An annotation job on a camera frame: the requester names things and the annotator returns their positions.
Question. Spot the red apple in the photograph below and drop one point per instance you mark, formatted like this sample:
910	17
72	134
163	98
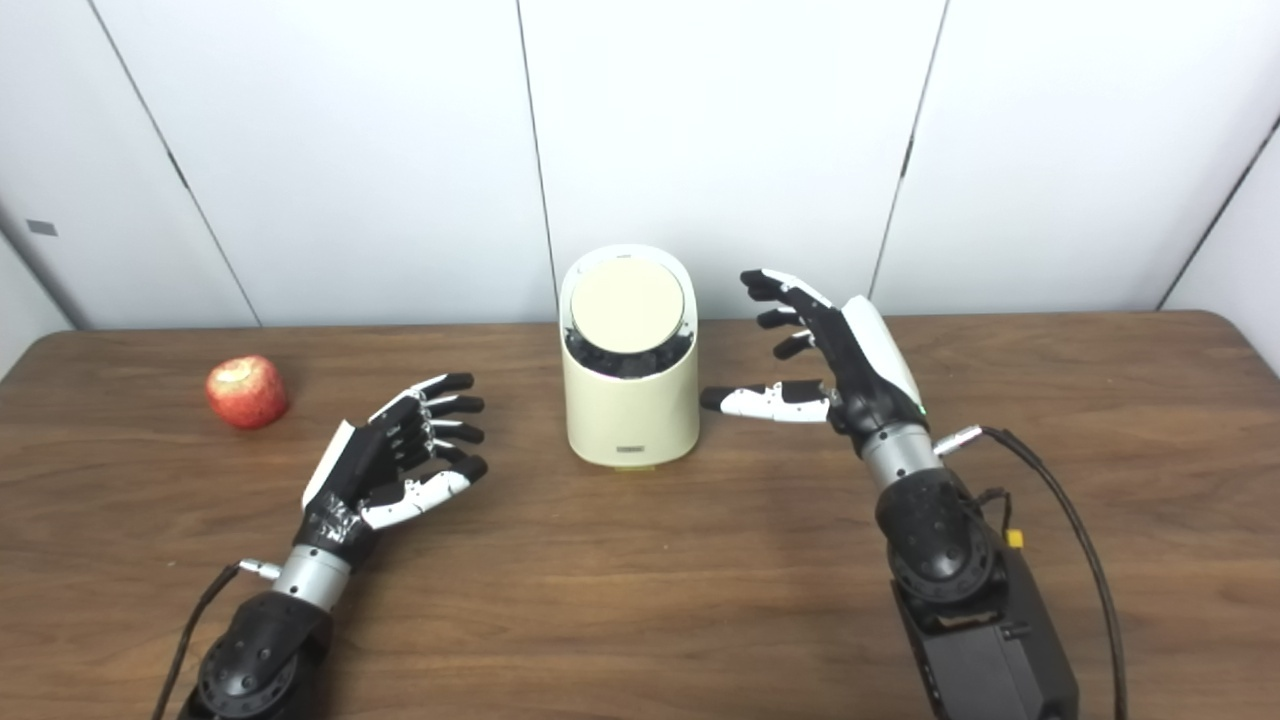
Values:
246	392

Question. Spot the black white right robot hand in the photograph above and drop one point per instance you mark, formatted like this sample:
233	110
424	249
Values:
865	375

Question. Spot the cream-colored bin body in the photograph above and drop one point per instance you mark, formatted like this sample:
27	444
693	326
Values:
630	420

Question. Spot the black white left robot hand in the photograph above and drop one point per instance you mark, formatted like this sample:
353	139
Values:
348	475

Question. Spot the cream round bin lid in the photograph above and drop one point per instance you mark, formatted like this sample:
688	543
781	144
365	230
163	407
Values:
627	305

